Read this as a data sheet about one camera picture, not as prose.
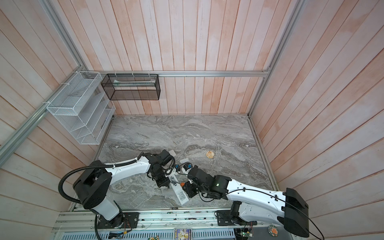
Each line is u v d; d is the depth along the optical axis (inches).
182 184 29.8
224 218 28.8
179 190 32.4
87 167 17.3
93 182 18.9
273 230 27.6
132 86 41.1
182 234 27.0
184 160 37.5
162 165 28.8
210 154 38.4
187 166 27.0
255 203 18.5
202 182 22.4
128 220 28.6
